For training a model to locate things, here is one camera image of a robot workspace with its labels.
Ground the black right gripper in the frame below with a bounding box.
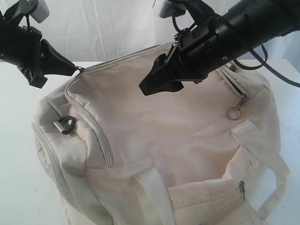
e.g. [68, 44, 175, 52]
[139, 16, 236, 96]

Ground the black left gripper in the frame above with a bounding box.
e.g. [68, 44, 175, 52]
[0, 15, 77, 89]

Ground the cream fabric duffel bag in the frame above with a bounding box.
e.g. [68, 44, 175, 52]
[32, 45, 290, 225]

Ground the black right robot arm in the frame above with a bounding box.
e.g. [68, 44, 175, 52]
[139, 0, 300, 96]

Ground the white curtain backdrop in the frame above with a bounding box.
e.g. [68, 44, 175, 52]
[0, 0, 300, 65]

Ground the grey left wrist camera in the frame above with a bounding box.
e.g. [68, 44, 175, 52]
[18, 0, 50, 23]

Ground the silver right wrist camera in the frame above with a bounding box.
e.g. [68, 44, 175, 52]
[158, 0, 186, 19]

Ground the gold key ring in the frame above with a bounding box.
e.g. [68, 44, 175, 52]
[225, 105, 241, 120]

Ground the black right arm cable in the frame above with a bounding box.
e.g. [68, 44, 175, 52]
[172, 10, 300, 89]

